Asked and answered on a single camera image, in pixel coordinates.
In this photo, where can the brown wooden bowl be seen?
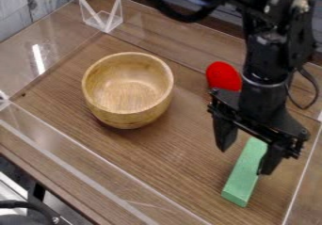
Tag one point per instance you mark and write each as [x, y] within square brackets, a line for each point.
[127, 89]

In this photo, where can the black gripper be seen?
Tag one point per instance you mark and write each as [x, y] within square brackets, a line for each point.
[257, 110]

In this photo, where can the green rectangular block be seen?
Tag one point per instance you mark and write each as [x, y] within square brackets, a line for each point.
[244, 177]

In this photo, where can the clear acrylic corner bracket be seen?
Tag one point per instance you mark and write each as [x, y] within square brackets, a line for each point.
[105, 21]

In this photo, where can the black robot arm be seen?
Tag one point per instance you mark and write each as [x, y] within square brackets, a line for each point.
[280, 47]

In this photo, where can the red toy strawberry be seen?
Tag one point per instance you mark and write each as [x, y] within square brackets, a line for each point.
[222, 76]

